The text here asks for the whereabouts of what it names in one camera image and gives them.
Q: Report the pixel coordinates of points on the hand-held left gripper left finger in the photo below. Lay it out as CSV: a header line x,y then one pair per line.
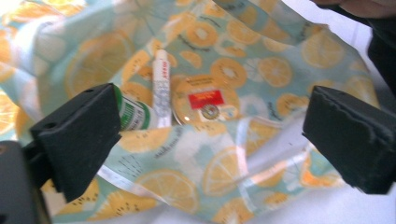
x,y
81,140

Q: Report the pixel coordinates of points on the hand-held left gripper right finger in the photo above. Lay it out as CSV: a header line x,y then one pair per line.
x,y
355,140

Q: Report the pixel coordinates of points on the small green bottle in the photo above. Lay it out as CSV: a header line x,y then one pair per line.
x,y
135,115

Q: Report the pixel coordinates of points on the white tube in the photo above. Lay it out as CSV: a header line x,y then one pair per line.
x,y
161,90

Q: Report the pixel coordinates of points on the orange patterned fabric bag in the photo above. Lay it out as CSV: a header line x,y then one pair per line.
x,y
202,161

